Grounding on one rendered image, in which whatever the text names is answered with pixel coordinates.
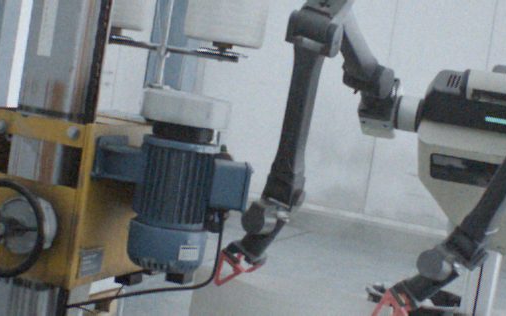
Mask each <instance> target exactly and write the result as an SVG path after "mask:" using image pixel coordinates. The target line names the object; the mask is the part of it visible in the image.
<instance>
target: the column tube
mask: <svg viewBox="0 0 506 316"><path fill-rule="evenodd" d="M100 1H101V0H59V3H58V10H57V17H56V24H55V30H54V37H53V44H52V51H51V57H49V56H43V55H37V51H38V44H39V38H40V31H41V24H42V17H43V10H44V3H45V0H32V5H31V12H30V19H29V25H28V32H27V39H26V46H25V53H24V60H23V67H22V73H21V80H20V87H19V94H18V101H17V108H16V112H17V113H22V114H28V115H33V116H38V117H43V118H48V119H53V120H59V121H64V122H70V123H76V124H81V125H83V124H82V123H83V116H84V113H85V102H86V97H87V93H88V92H87V89H88V82H89V79H90V69H91V64H92V56H93V49H94V46H95V35H96V31H97V21H98V15H99V11H100ZM113 4H114V0H112V4H111V10H110V14H109V24H108V27H107V37H106V44H105V48H104V49H105V51H104V58H103V61H102V72H101V77H100V81H99V82H100V85H99V92H98V95H97V105H96V109H95V118H94V124H96V118H97V111H98V105H99V98H100V91H101V85H102V78H103V71H104V65H105V58H106V51H107V45H108V37H109V30H110V24H111V17H112V10H113ZM78 149H79V147H75V146H70V145H65V144H60V143H55V142H50V141H45V140H40V139H35V138H30V137H25V136H20V135H15V134H13V135H12V142H11V149H10V156H9V163H8V170H7V174H9V175H14V176H19V177H24V178H28V179H33V180H38V181H43V182H46V183H51V184H56V185H66V184H73V183H74V178H75V169H76V163H77V160H78ZM58 293H59V286H56V285H52V284H51V283H48V282H44V281H40V280H36V279H32V278H28V277H24V276H21V275H19V276H16V277H12V278H0V316H55V310H56V307H57V298H58Z"/></svg>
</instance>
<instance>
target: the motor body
mask: <svg viewBox="0 0 506 316"><path fill-rule="evenodd" d="M143 142H144V143H141V149H140V150H141V151H143V154H142V161H141V167H140V175H139V182H138V183H135V190H134V196H133V203H132V211H133V212H135V213H136V214H137V217H133V218H131V219H130V223H129V226H127V228H126V229H127V230H128V238H127V246H126V252H127V255H128V257H129V260H130V261H131V262H132V263H134V264H135V265H137V266H139V267H142V268H145V269H149V270H153V271H159V272H167V273H187V272H192V271H195V270H196V269H198V267H199V266H200V265H201V264H202V262H203V260H204V255H205V249H206V243H207V239H209V235H208V232H209V230H208V229H206V228H205V227H203V226H202V224H203V218H204V212H205V205H206V194H207V188H208V182H209V175H210V169H211V165H212V160H213V153H220V150H221V146H220V145H218V144H214V143H211V142H201V141H192V140H188V141H186V140H179V139H176V138H173V137H167V136H162V135H158V134H144V135H143ZM146 152H147V154H146ZM144 154H146V161H145V167H144V175H143V181H142V184H141V182H140V178H141V171H142V164H143V157H144Z"/></svg>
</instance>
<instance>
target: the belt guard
mask: <svg viewBox="0 0 506 316"><path fill-rule="evenodd" d="M170 90H173V91H175V89H172V88H169V91H168V90H160V89H152V88H146V89H143V90H142V96H141V100H140V102H139V106H140V109H139V116H141V117H145V118H149V119H154V120H159V121H164V122H170V123H176V124H182V125H189V126H196V127H203V128H211V129H222V130H231V129H232V123H233V117H234V110H235V104H234V103H232V102H228V101H224V100H220V99H216V98H211V97H207V96H203V95H199V94H195V93H191V92H187V91H183V90H181V91H179V92H185V93H189V94H185V93H178V92H172V91H170Z"/></svg>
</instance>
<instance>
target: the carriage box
mask: <svg viewBox="0 0 506 316"><path fill-rule="evenodd" d="M16 108H17V107H16V106H0V178H1V177H4V178H11V179H15V180H17V181H19V182H21V183H23V184H25V185H26V186H27V187H29V188H30V189H31V190H32V191H33V192H34V194H35V195H36V196H38V197H41V198H43V199H45V200H46V201H49V202H50V203H51V206H52V209H53V212H54V214H55V216H56V219H57V232H56V236H55V238H54V240H53V242H52V243H51V246H50V248H48V249H44V250H43V251H42V253H41V255H40V257H39V258H38V260H37V261H36V263H35V264H34V265H33V266H32V267H31V268H30V269H29V270H27V271H26V272H24V273H22V274H21V276H24V277H28V278H32V279H36V280H40V281H44V282H48V283H51V284H52V285H56V286H60V287H63V285H64V287H63V289H64V290H72V289H74V288H75V287H79V286H82V285H86V284H90V283H94V282H97V281H101V280H104V279H108V278H111V277H115V276H119V275H123V274H126V273H130V272H134V271H138V270H141V269H144V270H146V269H145V268H142V267H139V266H137V265H135V264H134V263H132V262H131V261H130V260H129V257H128V255H127V252H126V246H127V238H128V230H127V229H126V228H127V226H129V223H130V219H131V218H133V217H137V214H136V213H135V212H133V211H132V203H133V196H134V190H135V183H134V182H127V181H121V180H116V181H104V182H92V180H91V176H94V175H95V172H93V171H92V168H93V162H94V155H95V148H96V142H97V137H98V136H100V135H102V136H128V137H129V144H128V146H132V147H137V148H141V143H144V142H143V135H144V134H155V133H153V132H152V126H153V124H151V123H146V122H140V121H135V120H129V119H124V118H118V117H113V116H107V115H102V114H97V118H96V124H87V125H81V124H76V123H70V122H64V121H59V120H53V119H48V118H43V117H38V116H33V115H28V114H22V113H17V112H16ZM13 134H15V135H20V136H25V137H30V138H35V139H40V140H45V141H50V142H55V143H60V144H65V145H70V146H75V147H81V148H83V152H82V159H81V165H80V172H79V179H78V185H77V186H75V185H73V184H66V185H56V184H51V183H46V182H43V181H38V180H33V179H28V178H24V177H19V176H14V175H9V174H7V170H8V163H9V156H10V149H11V142H12V135H13ZM19 196H23V195H22V194H21V193H19V192H18V191H16V190H14V189H12V188H8V187H0V204H1V203H2V202H6V201H7V200H9V199H11V198H13V197H19ZM100 250H104V254H103V261H102V267H101V272H100V273H96V274H93V275H90V276H86V277H82V278H80V273H81V266H82V255H84V254H87V253H91V252H95V251H100ZM29 255H30V253H25V254H17V253H13V252H11V251H10V250H8V249H7V248H5V247H4V246H2V245H1V243H0V268H2V269H9V268H13V267H16V266H17V265H19V264H21V263H22V262H23V261H24V260H25V259H26V258H27V257H28V256H29ZM64 279H65V280H64Z"/></svg>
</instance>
